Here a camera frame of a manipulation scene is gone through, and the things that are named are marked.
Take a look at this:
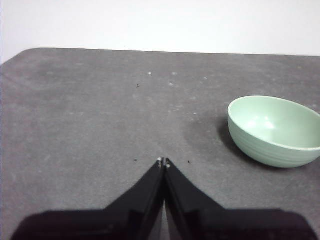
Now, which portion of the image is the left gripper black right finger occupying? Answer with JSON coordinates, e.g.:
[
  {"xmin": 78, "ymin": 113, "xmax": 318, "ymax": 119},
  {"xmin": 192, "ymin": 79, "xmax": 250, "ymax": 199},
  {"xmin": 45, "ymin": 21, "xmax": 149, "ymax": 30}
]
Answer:
[{"xmin": 164, "ymin": 157, "xmax": 318, "ymax": 240}]

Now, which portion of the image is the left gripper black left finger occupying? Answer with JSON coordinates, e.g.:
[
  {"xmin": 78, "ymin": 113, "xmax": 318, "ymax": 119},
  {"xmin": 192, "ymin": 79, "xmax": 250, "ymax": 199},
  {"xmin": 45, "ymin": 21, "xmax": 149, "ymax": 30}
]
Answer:
[{"xmin": 9, "ymin": 156, "xmax": 166, "ymax": 240}]

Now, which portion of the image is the pale green bowl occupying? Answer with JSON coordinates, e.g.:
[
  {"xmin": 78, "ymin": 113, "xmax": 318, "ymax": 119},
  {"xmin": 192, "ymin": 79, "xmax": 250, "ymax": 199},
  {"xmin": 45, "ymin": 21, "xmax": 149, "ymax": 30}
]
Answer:
[{"xmin": 227, "ymin": 95, "xmax": 320, "ymax": 169}]

